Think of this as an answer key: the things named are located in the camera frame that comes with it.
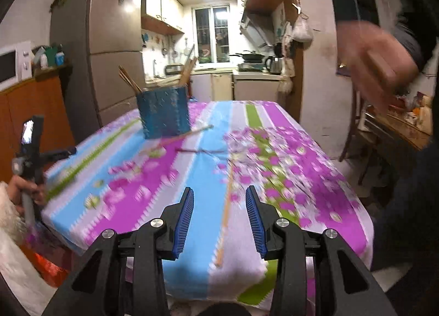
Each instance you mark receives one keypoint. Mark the hanging black frying pan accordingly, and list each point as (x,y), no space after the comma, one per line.
(278,49)

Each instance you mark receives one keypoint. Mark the steel range hood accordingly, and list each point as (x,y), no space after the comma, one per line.
(255,28)

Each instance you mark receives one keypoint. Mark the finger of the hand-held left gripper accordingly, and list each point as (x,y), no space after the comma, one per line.
(58,155)

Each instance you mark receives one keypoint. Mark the kitchen counter with cabinets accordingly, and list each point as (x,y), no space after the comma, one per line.
(219,84)

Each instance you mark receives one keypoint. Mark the blue slotted utensil holder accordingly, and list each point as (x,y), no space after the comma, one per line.
(163,114)

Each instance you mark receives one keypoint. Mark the gas stove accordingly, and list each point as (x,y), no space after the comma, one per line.
(250,67)

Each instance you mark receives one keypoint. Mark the kitchen window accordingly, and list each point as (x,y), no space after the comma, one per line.
(211,31)

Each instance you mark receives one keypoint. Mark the white plastic bag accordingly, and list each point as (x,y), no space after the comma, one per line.
(301,31)

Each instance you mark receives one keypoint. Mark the upper kitchen cabinets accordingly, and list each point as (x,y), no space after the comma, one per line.
(161,7)

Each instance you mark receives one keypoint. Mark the person's left hand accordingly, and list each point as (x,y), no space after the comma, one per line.
(17,187)

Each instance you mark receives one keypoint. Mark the grey refrigerator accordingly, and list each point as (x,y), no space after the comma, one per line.
(103,45)

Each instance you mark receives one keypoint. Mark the dark wooden side table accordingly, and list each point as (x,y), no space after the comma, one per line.
(404,131)

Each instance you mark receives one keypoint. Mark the countertop toaster oven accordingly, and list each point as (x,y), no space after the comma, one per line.
(173,69)

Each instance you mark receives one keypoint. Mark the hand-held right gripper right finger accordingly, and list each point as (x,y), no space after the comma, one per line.
(259,230)

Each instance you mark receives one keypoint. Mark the pale carton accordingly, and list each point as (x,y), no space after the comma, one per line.
(37,54)

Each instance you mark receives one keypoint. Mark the white microwave oven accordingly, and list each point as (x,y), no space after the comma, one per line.
(10,69)

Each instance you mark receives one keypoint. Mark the black wok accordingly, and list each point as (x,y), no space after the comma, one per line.
(249,55)

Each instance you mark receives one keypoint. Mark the blue and white cup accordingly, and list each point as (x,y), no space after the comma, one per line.
(60,59)

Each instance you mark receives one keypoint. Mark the red bag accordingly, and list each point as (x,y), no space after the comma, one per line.
(44,268)

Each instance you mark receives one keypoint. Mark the hanging cloth bags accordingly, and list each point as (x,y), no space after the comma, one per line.
(286,79)

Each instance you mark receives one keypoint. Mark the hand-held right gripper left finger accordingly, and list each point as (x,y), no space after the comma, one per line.
(181,230)

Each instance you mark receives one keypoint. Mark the small white bottle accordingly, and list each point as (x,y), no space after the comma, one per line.
(44,61)

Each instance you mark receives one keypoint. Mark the orange wooden cabinet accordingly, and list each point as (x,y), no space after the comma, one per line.
(34,114)

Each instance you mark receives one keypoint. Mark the steel electric kettle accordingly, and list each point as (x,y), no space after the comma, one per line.
(272,64)

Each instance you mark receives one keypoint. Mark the green plastic container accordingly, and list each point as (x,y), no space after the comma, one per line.
(51,54)

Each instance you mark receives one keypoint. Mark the floral striped tablecloth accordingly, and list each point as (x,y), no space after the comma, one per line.
(205,172)

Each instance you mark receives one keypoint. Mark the wooden chopstick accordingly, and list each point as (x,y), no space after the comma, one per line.
(224,213)
(185,136)
(129,79)
(128,83)
(184,74)
(190,68)

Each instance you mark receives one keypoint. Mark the wooden chair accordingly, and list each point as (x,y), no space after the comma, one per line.
(353,124)

